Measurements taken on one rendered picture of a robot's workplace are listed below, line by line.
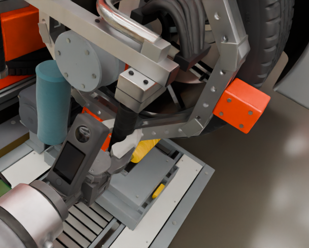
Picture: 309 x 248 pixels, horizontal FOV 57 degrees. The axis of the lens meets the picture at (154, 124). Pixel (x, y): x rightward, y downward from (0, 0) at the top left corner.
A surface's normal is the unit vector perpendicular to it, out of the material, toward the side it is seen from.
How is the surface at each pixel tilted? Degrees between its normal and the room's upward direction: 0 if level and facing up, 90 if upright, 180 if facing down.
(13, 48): 90
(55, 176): 60
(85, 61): 90
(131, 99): 90
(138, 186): 0
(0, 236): 14
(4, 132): 0
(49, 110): 92
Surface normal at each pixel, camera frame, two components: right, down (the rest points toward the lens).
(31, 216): 0.57, -0.40
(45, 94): -0.22, 0.62
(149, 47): -0.52, 0.49
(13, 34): 0.81, 0.54
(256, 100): 0.26, -0.69
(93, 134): -0.36, 0.07
